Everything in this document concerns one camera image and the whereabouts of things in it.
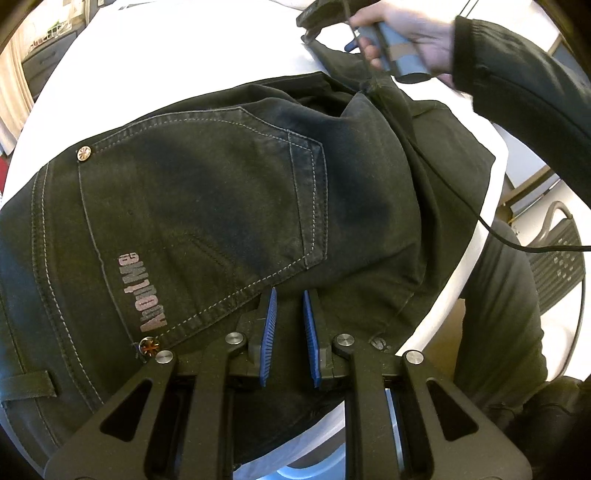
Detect black denim pants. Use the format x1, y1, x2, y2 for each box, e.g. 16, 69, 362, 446
0, 69, 498, 472

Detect person's leg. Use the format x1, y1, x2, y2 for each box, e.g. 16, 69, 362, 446
402, 220, 591, 480

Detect beige curtain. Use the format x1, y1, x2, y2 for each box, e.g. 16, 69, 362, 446
0, 32, 34, 158

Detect person's right forearm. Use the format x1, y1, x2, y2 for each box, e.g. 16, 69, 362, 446
450, 15, 591, 206

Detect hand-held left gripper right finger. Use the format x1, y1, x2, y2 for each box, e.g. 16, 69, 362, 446
301, 288, 533, 480

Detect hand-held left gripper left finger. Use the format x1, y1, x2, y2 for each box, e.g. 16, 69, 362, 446
44, 287, 279, 480

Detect grey nightstand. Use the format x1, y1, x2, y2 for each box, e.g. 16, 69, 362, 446
21, 39, 80, 99

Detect person's right hand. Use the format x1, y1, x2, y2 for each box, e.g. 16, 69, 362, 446
348, 0, 462, 88

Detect grey mesh chair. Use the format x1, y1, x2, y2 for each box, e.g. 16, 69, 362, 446
526, 200, 591, 315

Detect black cable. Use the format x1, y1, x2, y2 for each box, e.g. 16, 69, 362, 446
342, 0, 591, 254

